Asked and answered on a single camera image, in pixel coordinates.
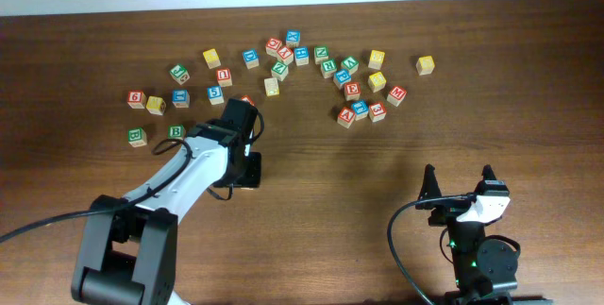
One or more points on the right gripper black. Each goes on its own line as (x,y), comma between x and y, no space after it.
(446,210)

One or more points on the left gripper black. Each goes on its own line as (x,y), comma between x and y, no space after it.
(252,179)

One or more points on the yellow block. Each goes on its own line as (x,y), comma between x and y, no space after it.
(425,65)
(376,59)
(155,105)
(271,86)
(376,82)
(212,58)

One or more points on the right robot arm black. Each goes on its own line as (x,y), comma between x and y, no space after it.
(484,265)

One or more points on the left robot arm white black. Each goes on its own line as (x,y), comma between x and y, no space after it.
(128,249)

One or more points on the red block K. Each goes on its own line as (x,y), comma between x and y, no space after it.
(247,98)

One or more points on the green block B right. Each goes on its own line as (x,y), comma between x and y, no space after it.
(176,132)

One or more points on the green block b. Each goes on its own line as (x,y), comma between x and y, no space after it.
(176,132)
(137,137)

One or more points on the blue block 5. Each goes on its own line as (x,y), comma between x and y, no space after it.
(215,95)

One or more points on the red block U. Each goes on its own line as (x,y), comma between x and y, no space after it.
(224,77)

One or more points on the blue block left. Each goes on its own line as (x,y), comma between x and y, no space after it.
(181,99)

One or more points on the red block M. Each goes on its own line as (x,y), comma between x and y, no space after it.
(396,95)

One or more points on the red block 3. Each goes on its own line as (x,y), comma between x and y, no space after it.
(377,112)

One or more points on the green block Z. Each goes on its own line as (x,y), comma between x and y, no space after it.
(280,70)

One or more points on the red block A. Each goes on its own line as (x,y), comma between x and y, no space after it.
(346,117)

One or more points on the blue block D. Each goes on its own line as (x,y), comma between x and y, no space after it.
(251,58)

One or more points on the green block B left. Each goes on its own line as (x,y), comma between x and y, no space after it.
(137,137)

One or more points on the blue block bottom right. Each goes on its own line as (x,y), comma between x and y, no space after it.
(360,108)

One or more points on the green block J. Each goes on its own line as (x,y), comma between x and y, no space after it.
(179,74)

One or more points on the red block C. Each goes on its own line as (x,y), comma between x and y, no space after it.
(272,46)

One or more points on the blue block H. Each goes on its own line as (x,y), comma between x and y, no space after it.
(301,55)

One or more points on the red block E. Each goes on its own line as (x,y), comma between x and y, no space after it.
(352,91)

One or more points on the green block R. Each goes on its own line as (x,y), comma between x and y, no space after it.
(328,68)

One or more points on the blue block P right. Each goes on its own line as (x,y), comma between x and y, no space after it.
(341,77)

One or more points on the red block 6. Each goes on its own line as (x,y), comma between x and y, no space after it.
(136,99)

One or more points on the green block N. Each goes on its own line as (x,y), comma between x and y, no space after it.
(320,54)

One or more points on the blue block X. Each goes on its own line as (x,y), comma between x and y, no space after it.
(293,38)

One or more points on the green block V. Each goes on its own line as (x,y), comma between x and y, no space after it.
(350,64)

